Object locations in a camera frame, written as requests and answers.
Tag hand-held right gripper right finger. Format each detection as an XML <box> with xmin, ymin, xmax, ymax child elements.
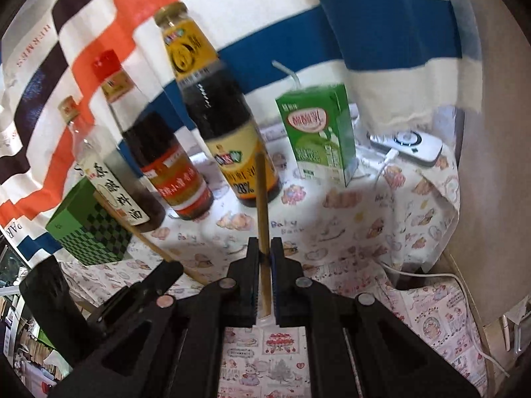
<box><xmin>271</xmin><ymin>237</ymin><xmax>483</xmax><ymax>398</ymax></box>

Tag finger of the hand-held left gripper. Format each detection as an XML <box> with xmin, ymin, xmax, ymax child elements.
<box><xmin>84</xmin><ymin>261</ymin><xmax>184</xmax><ymax>333</ymax></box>

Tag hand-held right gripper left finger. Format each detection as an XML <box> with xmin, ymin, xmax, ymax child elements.
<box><xmin>47</xmin><ymin>237</ymin><xmax>261</xmax><ymax>398</ymax></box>

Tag wooden chopstick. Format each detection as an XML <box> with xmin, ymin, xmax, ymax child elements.
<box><xmin>93</xmin><ymin>191</ymin><xmax>209</xmax><ymax>286</ymax></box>
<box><xmin>255</xmin><ymin>153</ymin><xmax>272</xmax><ymax>316</ymax></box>

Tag green checkered box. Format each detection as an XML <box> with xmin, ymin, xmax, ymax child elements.
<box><xmin>45</xmin><ymin>176</ymin><xmax>133</xmax><ymax>267</ymax></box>

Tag clear cooking wine bottle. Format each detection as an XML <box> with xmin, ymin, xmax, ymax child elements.
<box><xmin>58</xmin><ymin>96</ymin><xmax>167</xmax><ymax>233</ymax></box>

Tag bear print cloth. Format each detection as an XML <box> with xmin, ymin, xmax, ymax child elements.
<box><xmin>153</xmin><ymin>108</ymin><xmax>462</xmax><ymax>278</ymax></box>

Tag red cap dark sauce bottle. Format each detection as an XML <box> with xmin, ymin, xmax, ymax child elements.
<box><xmin>91</xmin><ymin>50</ymin><xmax>215</xmax><ymax>221</ymax></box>

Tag strawberry print cloth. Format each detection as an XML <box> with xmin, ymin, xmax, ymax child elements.
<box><xmin>58</xmin><ymin>257</ymin><xmax>490</xmax><ymax>398</ymax></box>

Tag green milk carton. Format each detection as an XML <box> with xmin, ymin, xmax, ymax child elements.
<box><xmin>275</xmin><ymin>84</ymin><xmax>358</xmax><ymax>187</ymax></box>

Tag yellow cap dark sauce bottle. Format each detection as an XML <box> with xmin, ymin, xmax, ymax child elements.
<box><xmin>153</xmin><ymin>2</ymin><xmax>283</xmax><ymax>208</ymax></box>

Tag white power bank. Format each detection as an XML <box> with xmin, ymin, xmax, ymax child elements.
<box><xmin>368</xmin><ymin>130</ymin><xmax>444</xmax><ymax>166</ymax></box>

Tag white drinking straw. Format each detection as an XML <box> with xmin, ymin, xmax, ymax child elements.
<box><xmin>271</xmin><ymin>60</ymin><xmax>303</xmax><ymax>91</ymax></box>

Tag striped cloth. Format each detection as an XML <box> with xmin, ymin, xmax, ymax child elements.
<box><xmin>0</xmin><ymin>0</ymin><xmax>484</xmax><ymax>266</ymax></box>

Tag white cable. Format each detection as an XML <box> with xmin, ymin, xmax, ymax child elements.
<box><xmin>373</xmin><ymin>149</ymin><xmax>513</xmax><ymax>380</ymax></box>

